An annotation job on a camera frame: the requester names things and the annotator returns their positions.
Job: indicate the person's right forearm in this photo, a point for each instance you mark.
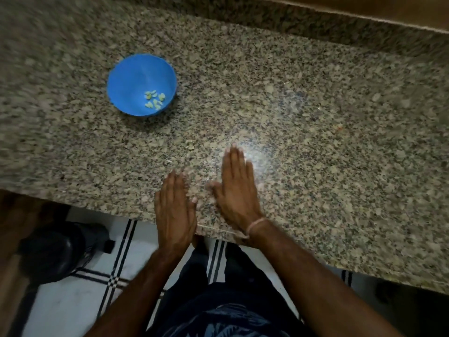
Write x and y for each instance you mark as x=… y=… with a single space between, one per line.
x=315 y=287

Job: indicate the small garlic peel scrap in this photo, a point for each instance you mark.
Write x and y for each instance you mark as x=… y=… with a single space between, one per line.
x=189 y=145

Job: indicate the pile of peeled garlic cloves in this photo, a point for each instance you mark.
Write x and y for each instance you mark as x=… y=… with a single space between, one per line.
x=154 y=100

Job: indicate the dark trousers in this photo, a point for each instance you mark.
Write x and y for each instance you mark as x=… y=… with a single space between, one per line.
x=228 y=277

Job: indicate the dark leaf-patterned shirt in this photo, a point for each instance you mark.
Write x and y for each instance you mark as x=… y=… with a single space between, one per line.
x=228 y=321

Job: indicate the black plastic canister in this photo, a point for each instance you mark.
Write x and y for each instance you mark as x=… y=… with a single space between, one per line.
x=56 y=252

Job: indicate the person's right hand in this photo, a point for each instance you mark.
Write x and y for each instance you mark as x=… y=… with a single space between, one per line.
x=236 y=200

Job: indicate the person's left hand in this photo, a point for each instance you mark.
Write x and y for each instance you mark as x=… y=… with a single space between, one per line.
x=174 y=221

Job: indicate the person's left middle finger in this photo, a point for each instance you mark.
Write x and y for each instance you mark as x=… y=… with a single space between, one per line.
x=173 y=189

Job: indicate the blue plastic bowl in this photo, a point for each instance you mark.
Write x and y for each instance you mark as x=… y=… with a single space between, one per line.
x=135 y=78

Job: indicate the person's left thumb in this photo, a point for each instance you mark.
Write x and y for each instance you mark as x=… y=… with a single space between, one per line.
x=193 y=208

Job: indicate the person's left little finger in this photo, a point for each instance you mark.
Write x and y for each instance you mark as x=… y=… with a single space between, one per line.
x=158 y=205

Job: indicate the pale thread wristband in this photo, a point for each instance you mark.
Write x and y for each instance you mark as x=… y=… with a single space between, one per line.
x=255 y=225

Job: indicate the person's right thumb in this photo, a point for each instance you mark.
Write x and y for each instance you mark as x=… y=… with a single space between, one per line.
x=214 y=191

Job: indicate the person's left forearm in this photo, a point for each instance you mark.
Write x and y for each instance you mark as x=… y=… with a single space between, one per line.
x=140 y=294

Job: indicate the person's right little finger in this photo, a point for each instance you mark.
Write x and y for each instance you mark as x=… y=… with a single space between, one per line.
x=249 y=177

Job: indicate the person's right middle finger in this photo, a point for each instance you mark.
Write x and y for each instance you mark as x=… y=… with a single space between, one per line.
x=234 y=166

